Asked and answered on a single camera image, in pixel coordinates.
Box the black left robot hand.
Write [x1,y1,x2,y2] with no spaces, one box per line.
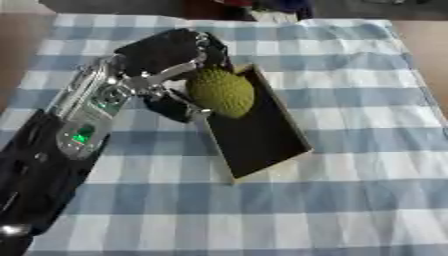
[112,27,231,124]

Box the green knitted ball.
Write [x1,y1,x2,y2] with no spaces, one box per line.
[185,65,258,120]

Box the tan cardboard box black inside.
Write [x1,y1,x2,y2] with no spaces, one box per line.
[197,63,315,185]

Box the person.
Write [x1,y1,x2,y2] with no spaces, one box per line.
[183,0,317,23]

